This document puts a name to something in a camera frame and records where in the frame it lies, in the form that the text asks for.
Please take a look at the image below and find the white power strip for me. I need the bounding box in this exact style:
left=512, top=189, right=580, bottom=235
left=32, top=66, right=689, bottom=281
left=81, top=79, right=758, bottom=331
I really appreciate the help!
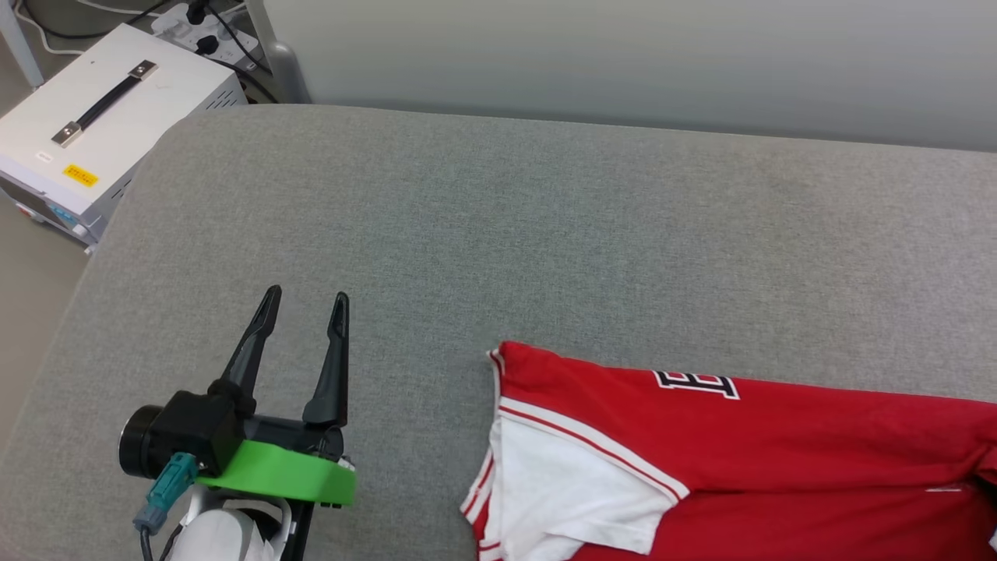
left=152, top=2, right=260, bottom=69

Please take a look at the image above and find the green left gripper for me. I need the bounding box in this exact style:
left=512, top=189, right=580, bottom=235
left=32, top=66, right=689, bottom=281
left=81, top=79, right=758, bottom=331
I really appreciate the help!
left=195, top=284, right=358, bottom=561

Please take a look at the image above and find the white cable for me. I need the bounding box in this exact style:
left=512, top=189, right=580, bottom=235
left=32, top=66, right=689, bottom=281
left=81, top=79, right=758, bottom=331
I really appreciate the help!
left=14, top=0, right=160, bottom=57

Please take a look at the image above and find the red and white jersey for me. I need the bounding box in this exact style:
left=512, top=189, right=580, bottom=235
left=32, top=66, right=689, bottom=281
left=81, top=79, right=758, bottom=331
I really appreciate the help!
left=460, top=340, right=997, bottom=561

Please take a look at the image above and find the teal cable connector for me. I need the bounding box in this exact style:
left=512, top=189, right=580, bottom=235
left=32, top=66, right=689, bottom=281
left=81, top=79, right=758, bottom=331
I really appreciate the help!
left=132, top=453, right=200, bottom=535

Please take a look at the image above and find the white power supply box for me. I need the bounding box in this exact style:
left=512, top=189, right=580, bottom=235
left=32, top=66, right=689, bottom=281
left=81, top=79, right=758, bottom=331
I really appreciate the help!
left=0, top=23, right=249, bottom=249

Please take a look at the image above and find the black power cable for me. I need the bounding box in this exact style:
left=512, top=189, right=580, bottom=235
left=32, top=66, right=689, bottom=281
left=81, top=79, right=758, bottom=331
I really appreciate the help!
left=22, top=0, right=188, bottom=41
left=209, top=8, right=280, bottom=104

